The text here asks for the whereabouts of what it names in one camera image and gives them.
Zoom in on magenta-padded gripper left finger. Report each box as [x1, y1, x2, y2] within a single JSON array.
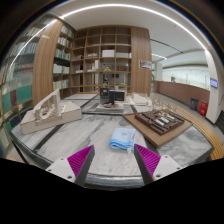
[[45, 144, 96, 187]]

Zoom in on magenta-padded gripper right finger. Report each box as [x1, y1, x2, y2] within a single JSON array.
[[133, 143, 184, 186]]

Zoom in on light blue cartoon-print towel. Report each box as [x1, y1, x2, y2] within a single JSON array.
[[109, 127, 138, 155]]

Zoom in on dark brown model on wooden board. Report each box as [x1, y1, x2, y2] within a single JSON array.
[[122, 108, 194, 149]]

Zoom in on white architectural model on base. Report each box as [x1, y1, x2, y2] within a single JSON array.
[[19, 88, 84, 136]]

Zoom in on small white building model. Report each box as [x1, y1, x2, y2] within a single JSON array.
[[131, 92, 150, 106]]

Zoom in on grey model base slab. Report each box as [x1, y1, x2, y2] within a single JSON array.
[[95, 102, 125, 113]]

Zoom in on curved wooden slatted bench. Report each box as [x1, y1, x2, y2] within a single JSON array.
[[172, 103, 224, 161]]

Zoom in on dark grey bin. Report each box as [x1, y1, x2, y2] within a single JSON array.
[[189, 97, 200, 112]]

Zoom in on red bin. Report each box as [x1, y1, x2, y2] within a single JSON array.
[[199, 100, 209, 117]]

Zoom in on wooden shelf unit with books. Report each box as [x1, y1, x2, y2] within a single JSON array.
[[52, 24, 133, 100]]

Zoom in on curved ceiling light strip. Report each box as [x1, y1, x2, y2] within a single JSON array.
[[59, 3, 208, 52]]

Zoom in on wooden stick frame model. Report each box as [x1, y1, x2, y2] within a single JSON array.
[[151, 96, 178, 113]]

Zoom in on wall bookcase with green books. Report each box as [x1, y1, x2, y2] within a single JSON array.
[[0, 19, 43, 158]]

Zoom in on wall poster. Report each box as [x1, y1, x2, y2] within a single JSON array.
[[138, 59, 153, 71]]

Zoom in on wall-mounted screen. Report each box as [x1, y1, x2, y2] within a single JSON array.
[[209, 77, 219, 89]]

